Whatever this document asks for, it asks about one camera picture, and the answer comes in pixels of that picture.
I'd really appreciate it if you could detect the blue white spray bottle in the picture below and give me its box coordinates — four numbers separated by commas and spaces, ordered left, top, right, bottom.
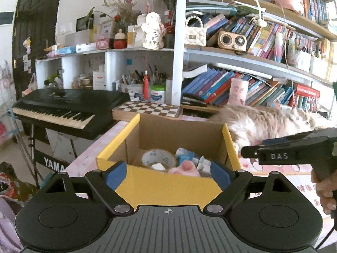
197, 156, 212, 177

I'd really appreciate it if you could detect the black electronic keyboard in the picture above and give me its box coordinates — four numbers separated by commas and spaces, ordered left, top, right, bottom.
12, 89, 130, 140

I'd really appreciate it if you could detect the blue plastic bag roll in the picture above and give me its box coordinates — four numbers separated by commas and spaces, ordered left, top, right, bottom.
175, 147, 201, 166

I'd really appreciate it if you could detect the white quilted handbag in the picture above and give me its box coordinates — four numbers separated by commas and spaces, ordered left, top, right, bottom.
184, 15, 207, 46

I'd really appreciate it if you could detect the fluffy orange white cat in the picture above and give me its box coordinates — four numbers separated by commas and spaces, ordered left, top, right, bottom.
209, 104, 316, 154

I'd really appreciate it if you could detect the white jar green lid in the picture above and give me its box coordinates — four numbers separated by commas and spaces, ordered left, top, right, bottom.
150, 85, 166, 104

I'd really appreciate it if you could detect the pink plush paw toy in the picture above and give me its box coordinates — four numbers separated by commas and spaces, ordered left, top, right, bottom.
168, 160, 201, 177

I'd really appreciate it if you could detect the right hand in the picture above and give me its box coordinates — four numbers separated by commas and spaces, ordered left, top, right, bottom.
311, 169, 337, 215

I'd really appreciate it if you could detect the wooden retro radio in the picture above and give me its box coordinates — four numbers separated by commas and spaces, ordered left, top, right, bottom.
218, 31, 247, 52

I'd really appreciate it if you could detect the red book box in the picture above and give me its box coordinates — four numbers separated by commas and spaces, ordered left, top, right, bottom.
294, 83, 320, 100

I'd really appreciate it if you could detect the yellow cardboard box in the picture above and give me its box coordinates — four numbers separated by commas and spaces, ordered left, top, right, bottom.
96, 114, 241, 209

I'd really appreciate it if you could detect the pink cartoon cup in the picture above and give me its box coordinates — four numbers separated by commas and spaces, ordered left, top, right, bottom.
228, 78, 249, 105

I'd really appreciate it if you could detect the white bookshelf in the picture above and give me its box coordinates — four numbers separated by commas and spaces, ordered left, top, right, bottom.
35, 0, 337, 114

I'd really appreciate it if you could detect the yellow tape roll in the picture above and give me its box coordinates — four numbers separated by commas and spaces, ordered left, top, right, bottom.
141, 149, 177, 171

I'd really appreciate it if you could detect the red tassel ornament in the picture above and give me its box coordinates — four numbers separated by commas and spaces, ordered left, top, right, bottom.
143, 70, 150, 102

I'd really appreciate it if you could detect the wooden chessboard box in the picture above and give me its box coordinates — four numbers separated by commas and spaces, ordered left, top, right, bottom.
112, 101, 182, 122

